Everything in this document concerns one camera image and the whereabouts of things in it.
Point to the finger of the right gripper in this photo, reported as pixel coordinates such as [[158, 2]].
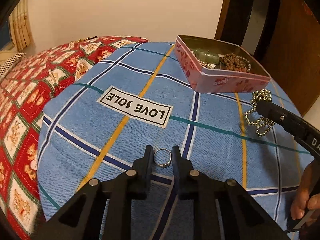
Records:
[[303, 132]]

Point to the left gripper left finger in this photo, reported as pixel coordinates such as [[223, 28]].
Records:
[[102, 209]]

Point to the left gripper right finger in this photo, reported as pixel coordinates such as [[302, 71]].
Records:
[[221, 209]]

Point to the right hand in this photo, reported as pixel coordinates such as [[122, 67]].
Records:
[[303, 200]]

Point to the brown wooden door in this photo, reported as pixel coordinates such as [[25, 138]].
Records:
[[292, 57]]

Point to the blue plaid cloth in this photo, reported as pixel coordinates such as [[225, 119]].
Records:
[[208, 128]]

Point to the pink rectangular tin box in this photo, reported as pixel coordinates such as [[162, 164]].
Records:
[[214, 66]]

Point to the red patterned bedspread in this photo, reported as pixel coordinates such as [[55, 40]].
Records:
[[25, 90]]

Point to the striped pillow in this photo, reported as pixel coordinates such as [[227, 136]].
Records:
[[9, 59]]

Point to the window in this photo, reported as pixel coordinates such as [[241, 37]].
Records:
[[5, 38]]

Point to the beige curtain right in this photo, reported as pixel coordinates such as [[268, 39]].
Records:
[[19, 26]]

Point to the brown door frame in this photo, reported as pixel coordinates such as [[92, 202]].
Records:
[[222, 19]]

